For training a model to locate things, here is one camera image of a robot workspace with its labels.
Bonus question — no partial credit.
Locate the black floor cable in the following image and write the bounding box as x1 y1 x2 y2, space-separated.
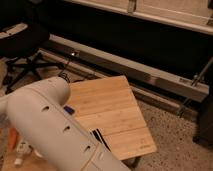
58 56 98 83

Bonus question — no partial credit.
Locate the black office chair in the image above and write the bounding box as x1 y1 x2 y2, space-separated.
0 22 63 94

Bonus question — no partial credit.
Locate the metal rail beam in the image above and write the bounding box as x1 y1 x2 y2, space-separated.
50 35 209 102

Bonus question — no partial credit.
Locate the black white striped block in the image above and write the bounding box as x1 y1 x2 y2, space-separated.
92 129 110 150

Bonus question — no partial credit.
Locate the white squeeze bottle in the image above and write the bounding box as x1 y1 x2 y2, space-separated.
14 141 32 167

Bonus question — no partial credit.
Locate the white ceramic cup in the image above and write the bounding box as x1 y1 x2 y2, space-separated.
34 150 43 158

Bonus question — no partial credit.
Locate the blue plastic cup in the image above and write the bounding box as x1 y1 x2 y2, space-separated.
64 106 75 115

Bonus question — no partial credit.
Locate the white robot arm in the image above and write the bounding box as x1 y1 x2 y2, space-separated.
0 77 130 171

